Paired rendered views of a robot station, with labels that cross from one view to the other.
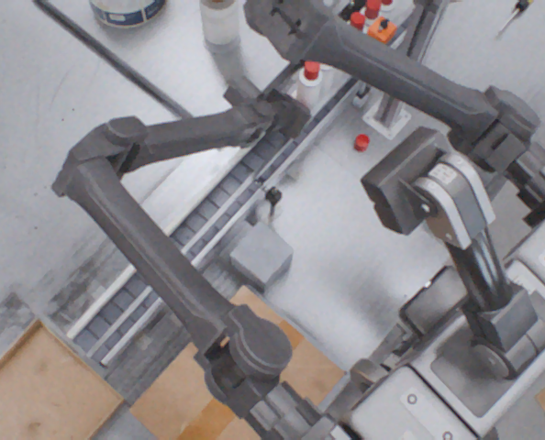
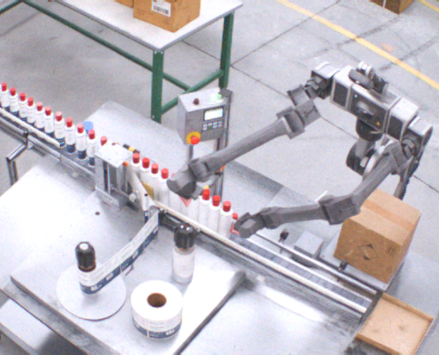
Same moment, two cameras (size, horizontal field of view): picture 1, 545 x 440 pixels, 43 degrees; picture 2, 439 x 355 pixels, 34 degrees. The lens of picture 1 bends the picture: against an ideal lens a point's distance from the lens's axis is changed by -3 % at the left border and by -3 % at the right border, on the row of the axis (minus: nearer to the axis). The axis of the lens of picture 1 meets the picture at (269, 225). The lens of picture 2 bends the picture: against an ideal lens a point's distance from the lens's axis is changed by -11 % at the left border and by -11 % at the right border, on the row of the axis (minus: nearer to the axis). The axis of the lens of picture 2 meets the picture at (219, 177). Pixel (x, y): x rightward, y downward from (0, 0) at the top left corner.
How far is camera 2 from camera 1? 259 cm
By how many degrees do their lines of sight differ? 50
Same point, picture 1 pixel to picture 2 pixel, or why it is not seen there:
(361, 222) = not seen: hidden behind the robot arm
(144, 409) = (399, 240)
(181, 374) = (384, 231)
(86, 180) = (357, 193)
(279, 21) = (310, 115)
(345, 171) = not seen: hidden behind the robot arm
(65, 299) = (342, 330)
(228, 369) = (401, 155)
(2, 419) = (402, 341)
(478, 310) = (379, 82)
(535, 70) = (174, 150)
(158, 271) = (380, 173)
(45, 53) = not seen: outside the picture
